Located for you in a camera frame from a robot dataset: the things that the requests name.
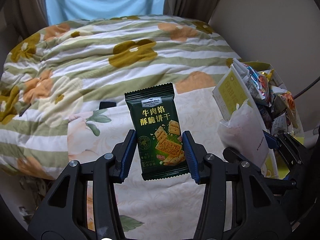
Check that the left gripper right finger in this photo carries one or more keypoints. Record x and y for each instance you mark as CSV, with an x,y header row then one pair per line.
x,y
231,205

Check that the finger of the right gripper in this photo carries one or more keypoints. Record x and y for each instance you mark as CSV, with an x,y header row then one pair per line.
x,y
237,165
290,150

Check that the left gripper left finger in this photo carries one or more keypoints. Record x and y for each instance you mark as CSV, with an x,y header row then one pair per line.
x,y
81,204

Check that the translucent white pouch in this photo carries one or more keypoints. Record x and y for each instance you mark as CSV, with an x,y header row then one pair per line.
x,y
244,133

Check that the dark green cracker packet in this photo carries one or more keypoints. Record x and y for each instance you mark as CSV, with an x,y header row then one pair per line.
x,y
159,139

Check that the green cardboard box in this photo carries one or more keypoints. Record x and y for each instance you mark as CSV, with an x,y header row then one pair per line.
x,y
231,92

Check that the yellow foil snack bag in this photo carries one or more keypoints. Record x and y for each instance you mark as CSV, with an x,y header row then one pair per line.
x,y
281,109

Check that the red white snack bag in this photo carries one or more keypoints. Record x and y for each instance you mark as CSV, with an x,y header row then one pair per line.
x,y
256,83

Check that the floral cream tablecloth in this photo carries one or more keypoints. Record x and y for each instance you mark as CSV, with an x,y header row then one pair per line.
x,y
155,209

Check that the black phone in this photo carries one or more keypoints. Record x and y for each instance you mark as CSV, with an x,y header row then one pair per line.
x,y
107,104

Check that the green striped floral duvet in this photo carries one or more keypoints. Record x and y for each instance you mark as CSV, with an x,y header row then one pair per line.
x,y
72,67

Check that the brown left curtain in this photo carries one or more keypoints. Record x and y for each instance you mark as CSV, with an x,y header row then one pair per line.
x,y
27,16

